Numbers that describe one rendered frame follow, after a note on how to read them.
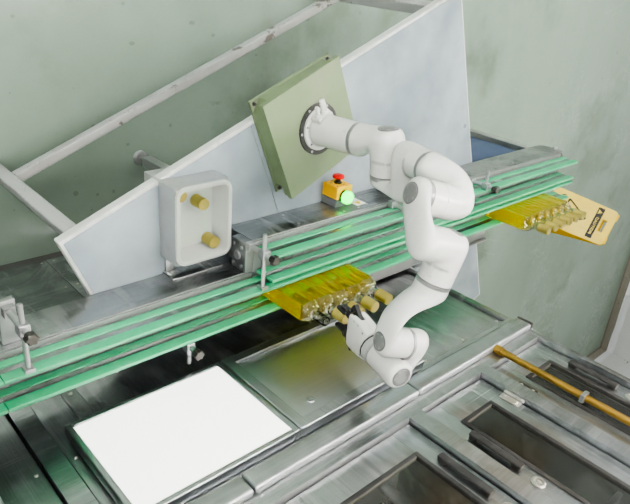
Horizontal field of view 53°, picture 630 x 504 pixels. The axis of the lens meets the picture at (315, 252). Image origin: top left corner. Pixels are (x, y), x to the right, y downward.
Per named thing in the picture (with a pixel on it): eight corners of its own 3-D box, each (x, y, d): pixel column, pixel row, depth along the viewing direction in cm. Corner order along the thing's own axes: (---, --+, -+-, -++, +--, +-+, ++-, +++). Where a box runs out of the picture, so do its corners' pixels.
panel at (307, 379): (64, 435, 147) (136, 531, 125) (63, 425, 146) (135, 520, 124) (341, 317, 204) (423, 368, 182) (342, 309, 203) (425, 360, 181)
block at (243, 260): (229, 265, 185) (243, 274, 180) (229, 235, 181) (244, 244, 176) (239, 262, 187) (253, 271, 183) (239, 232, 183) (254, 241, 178)
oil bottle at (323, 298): (274, 289, 192) (321, 320, 178) (274, 272, 190) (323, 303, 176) (288, 284, 196) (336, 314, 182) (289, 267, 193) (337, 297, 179)
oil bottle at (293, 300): (258, 293, 188) (306, 326, 175) (259, 277, 186) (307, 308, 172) (273, 288, 192) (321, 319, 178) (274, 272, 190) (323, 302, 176)
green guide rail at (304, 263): (256, 272, 184) (273, 283, 178) (256, 269, 183) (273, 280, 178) (557, 173, 294) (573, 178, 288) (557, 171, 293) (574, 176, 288)
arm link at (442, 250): (419, 259, 160) (372, 250, 152) (454, 182, 153) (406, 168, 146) (458, 291, 147) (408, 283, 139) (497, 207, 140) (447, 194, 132)
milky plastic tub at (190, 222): (160, 256, 175) (177, 269, 169) (158, 179, 165) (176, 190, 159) (213, 242, 186) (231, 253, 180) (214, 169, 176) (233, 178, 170)
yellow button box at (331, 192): (320, 200, 211) (335, 208, 206) (322, 179, 207) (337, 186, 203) (335, 197, 215) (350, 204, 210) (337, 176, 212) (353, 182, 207)
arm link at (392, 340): (436, 273, 154) (402, 346, 160) (396, 267, 146) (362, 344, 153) (458, 290, 147) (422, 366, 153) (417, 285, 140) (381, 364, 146)
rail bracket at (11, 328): (-10, 338, 147) (27, 387, 132) (-21, 274, 140) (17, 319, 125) (12, 331, 150) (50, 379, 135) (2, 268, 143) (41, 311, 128)
